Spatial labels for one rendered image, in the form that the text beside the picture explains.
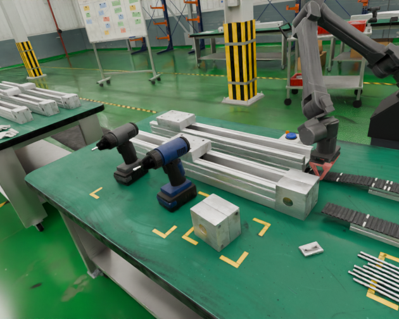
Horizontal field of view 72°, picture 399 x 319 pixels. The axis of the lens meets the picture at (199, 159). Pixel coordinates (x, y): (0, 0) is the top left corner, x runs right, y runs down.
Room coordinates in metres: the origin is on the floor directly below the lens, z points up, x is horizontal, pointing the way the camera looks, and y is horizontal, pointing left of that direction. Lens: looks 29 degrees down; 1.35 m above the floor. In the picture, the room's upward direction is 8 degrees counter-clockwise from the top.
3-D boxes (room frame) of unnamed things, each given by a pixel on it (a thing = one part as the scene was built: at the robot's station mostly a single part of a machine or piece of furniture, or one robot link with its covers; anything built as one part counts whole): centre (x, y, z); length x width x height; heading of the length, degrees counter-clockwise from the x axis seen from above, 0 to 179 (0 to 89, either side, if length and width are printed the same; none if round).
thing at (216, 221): (0.58, -0.03, 0.83); 0.11 x 0.10 x 0.10; 128
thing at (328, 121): (0.76, -0.41, 0.97); 0.07 x 0.06 x 0.07; 116
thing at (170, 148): (0.74, 0.11, 0.89); 0.20 x 0.08 x 0.22; 129
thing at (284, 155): (1.09, -0.09, 0.82); 0.80 x 0.10 x 0.09; 45
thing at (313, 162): (0.75, -0.40, 0.83); 0.07 x 0.07 x 0.09; 45
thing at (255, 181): (0.95, 0.04, 0.82); 0.80 x 0.10 x 0.09; 45
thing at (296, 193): (0.65, -0.28, 0.83); 0.12 x 0.09 x 0.10; 135
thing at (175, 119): (1.27, 0.09, 0.87); 0.16 x 0.11 x 0.07; 45
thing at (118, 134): (0.93, 0.30, 0.89); 0.20 x 0.08 x 0.22; 141
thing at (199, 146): (0.95, 0.04, 0.87); 0.16 x 0.11 x 0.07; 45
